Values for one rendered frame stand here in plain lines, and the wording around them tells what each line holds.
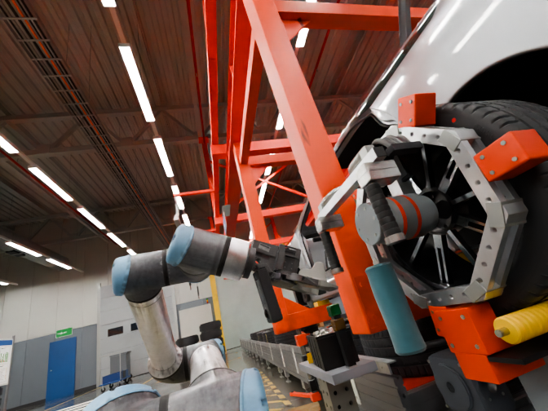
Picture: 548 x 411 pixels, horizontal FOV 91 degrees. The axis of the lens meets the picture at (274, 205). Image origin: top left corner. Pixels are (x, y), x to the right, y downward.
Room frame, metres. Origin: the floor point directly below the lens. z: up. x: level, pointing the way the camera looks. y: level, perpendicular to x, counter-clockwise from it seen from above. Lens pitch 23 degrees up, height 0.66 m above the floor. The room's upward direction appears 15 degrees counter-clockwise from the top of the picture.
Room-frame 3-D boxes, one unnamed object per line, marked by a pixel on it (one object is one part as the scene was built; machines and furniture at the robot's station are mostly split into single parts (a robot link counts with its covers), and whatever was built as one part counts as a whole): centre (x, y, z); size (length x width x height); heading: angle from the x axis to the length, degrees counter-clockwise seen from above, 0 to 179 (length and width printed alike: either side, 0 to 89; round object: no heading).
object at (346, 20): (1.66, -1.60, 2.54); 2.58 x 0.12 x 0.42; 106
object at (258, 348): (8.04, 1.26, 0.20); 6.81 x 0.86 x 0.39; 16
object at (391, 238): (0.61, -0.24, 0.83); 0.04 x 0.04 x 0.16
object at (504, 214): (0.84, -0.42, 0.85); 0.54 x 0.07 x 0.54; 16
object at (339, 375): (1.28, -0.06, 0.44); 0.43 x 0.17 x 0.03; 16
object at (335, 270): (0.94, -0.15, 0.83); 0.04 x 0.04 x 0.16
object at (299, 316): (3.22, -0.06, 0.69); 0.52 x 0.17 x 0.35; 106
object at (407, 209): (0.82, -0.35, 0.85); 0.21 x 0.14 x 0.14; 106
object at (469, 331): (0.85, -0.46, 0.48); 0.16 x 0.12 x 0.17; 106
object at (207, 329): (8.73, 3.22, 0.55); 1.40 x 0.80 x 1.09; 103
